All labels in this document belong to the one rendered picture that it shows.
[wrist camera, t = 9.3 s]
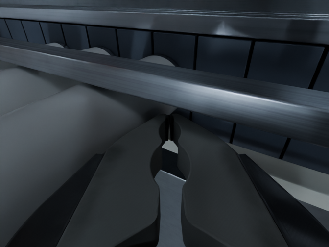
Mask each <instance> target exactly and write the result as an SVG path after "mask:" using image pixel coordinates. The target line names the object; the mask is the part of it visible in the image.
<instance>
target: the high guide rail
mask: <svg viewBox="0 0 329 247"><path fill-rule="evenodd" d="M0 60H1V61H5V62H9V63H13V64H16V65H20V66H24V67H27V68H31V69H35V70H39V71H42V72H46V73H49V74H54V75H58V76H61V77H65V78H69V79H72V80H76V81H80V82H84V83H87V84H91V85H94V86H98V87H102V88H105V89H109V90H113V91H117V92H120V93H124V94H128V95H132V96H135V97H139V98H142V99H147V100H150V101H154V102H158V103H162V104H165V105H169V106H173V107H177V108H180V109H184V110H187V111H191V112H195V113H198V114H202V115H206V116H210V117H213V118H217V119H221V120H224V121H228V122H232V123H235V124H240V125H243V126H247V127H251V128H255V129H258V130H262V131H266V132H270V133H273V134H277V135H281V136H284V137H288V138H291V139H295V140H299V141H303V142H306V143H310V144H314V145H317V146H321V147H325V148H329V92H323V91H317V90H311V89H306V88H300V87H294V86H288V85H282V84H276V83H271V82H265V81H259V80H253V79H247V78H241V77H235V76H229V75H224V74H216V73H210V72H204V71H198V70H192V69H186V68H180V67H175V66H169V65H163V64H157V63H151V62H145V61H139V60H134V59H128V58H122V57H116V56H110V55H104V54H99V53H93V52H87V51H81V50H75V49H68V48H62V47H56V46H50V45H44V44H38V43H32V42H26V41H20V40H15V39H9V38H3V37H0Z"/></svg>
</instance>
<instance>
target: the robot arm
mask: <svg viewBox="0 0 329 247"><path fill-rule="evenodd" d="M169 128H170V140H171V141H173V142H174V143H175V145H176V146H177V147H178V161H177V166H178V169H179V170H180V171H181V172H182V173H183V175H184V176H185V178H186V182H185V184H184V185H183V188H182V203H181V225H182V235H183V242H184V245H185V246H186V247H329V232H328V231H327V230H326V229H325V228H324V226H323V225H322V224H321V223H320V222H319V221H318V220H317V219H316V218H315V217H314V216H313V215H312V214H311V213H310V212H309V211H308V210H307V209H306V208H305V207H304V206H303V205H302V204H301V203H299V202H298V201H297V200H296V199H295V198H294V197H293V196H292V195H291V194H290V193H289V192H288V191H287V190H285V189H284V188H283V187H282V186H281V185H280V184H279V183H278V182H276V181H275V180H274V179H273V178H272V177H271V176H270V175H269V174H267V173H266V172H265V171H264V170H263V169H262V168H261V167H260V166H259V165H257V164H256V163H255V162H254V161H253V160H252V159H251V158H250V157H248V156H247V155H246V154H238V153H237V152H236V151H235V150H234V149H232V148H231V147H230V146H229V145H228V144H227V143H225V142H224V141H223V140H222V139H220V138H219V137H217V136H216V135H214V134H213V133H211V132H210V131H208V130H206V129H204V128H203V127H201V126H199V125H198V124H196V123H194V122H192V121H191V120H189V119H187V118H185V117H184V116H182V115H179V114H172V115H167V114H159V115H157V116H156V117H154V118H152V119H150V120H149V121H147V122H145V123H144V124H142V125H140V126H138V127H137V128H135V129H133V130H132V131H130V132H128V133H127V134H125V135H124V136H122V137H121V138H119V139H118V140H117V141H116V142H114V143H113V144H112V145H111V146H110V147H109V148H108V149H107V150H106V151H105V152H104V153H103V154H95V155H94V156H93V157H92V158H91V159H90V160H89V161H88V162H87V163H85V164H84V165H83V166H82V167H81V168H80V169H79V170H78V171H77V172H76V173H75V174H74V175H73V176H72V177H70V178H69V179H68V180H67V181H66V182H65V183H64V184H63V185H62V186H61V187H60V188H59V189H58V190H56V191H55V192H54V193H53V194H52V195H51V196H50V197H49V198H48V199H47V200H46V201H45V202H44V203H43V204H42V205H41V206H40V207H39V208H38V209H37V210H36V211H35V212H34V213H33V214H32V215H31V216H30V217H29V218H28V219H27V220H26V221H25V222H24V224H23V225H22V226H21V227H20V228H19V229H18V231H17V232H16V233H15V234H14V236H13V237H12V238H11V239H10V241H9V242H8V243H7V245H6V246H5V247H156V246H157V244H158V242H159V233H160V218H161V213H160V188H159V185H158V184H157V182H156V181H155V179H154V178H155V176H156V174H157V173H158V171H159V170H160V169H161V168H162V146H163V144H164V143H165V141H168V133H169Z"/></svg>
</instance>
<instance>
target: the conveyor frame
mask: <svg viewBox="0 0 329 247"><path fill-rule="evenodd" d="M0 18H11V19H23V20H35V21H46V22H58V23H70V24H82V25H98V26H110V27H122V28H134V29H146V30H157V31H169V32H180V33H192V34H204V35H216V36H228V37H239V38H251V39H263V40H275V41H287V42H298V43H310V44H322V45H329V13H315V12H278V11H240V10H202V9H164V8H127V7H89V6H52V5H14V4H0Z"/></svg>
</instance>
